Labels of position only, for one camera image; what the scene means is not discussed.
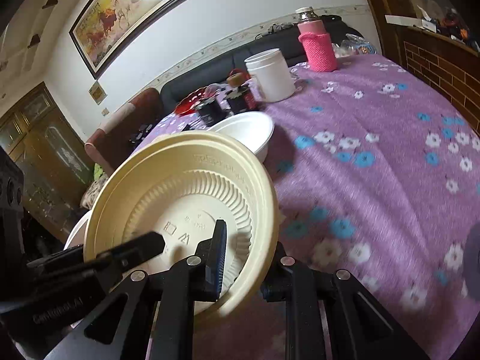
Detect cream plastic bowl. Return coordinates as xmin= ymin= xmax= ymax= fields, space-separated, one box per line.
xmin=83 ymin=131 xmax=279 ymax=324

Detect white foam bowl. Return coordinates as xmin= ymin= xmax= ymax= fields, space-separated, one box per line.
xmin=208 ymin=111 xmax=275 ymax=163

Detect brown armchair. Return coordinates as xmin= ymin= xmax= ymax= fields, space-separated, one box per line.
xmin=84 ymin=88 xmax=165 ymax=176

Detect red scalloped glass plate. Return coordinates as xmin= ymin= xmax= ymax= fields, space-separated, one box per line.
xmin=174 ymin=87 xmax=206 ymax=117

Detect wooden glass door cabinet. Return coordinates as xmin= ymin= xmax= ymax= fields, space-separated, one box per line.
xmin=1 ymin=83 xmax=94 ymax=243

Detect black jar with cork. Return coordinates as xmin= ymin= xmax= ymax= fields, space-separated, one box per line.
xmin=225 ymin=72 xmax=258 ymax=115

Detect white plastic jar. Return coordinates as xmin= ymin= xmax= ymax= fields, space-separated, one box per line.
xmin=244 ymin=48 xmax=295 ymax=102

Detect pink sleeved thermos bottle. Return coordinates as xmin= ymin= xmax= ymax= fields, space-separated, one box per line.
xmin=295 ymin=7 xmax=338 ymax=72

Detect black leather sofa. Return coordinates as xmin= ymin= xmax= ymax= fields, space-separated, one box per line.
xmin=160 ymin=24 xmax=307 ymax=113

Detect clear snack bag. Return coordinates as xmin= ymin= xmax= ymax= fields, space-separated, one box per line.
xmin=337 ymin=33 xmax=377 ymax=57

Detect framed horse painting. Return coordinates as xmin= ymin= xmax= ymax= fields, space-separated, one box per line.
xmin=69 ymin=0 xmax=184 ymax=79

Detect brick pattern counter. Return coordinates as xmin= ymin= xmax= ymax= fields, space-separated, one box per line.
xmin=397 ymin=27 xmax=480 ymax=132

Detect white box on counter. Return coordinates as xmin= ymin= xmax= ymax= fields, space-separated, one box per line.
xmin=385 ymin=15 xmax=437 ymax=33

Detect black jar with wires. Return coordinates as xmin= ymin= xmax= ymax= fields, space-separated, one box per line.
xmin=194 ymin=97 xmax=225 ymax=127

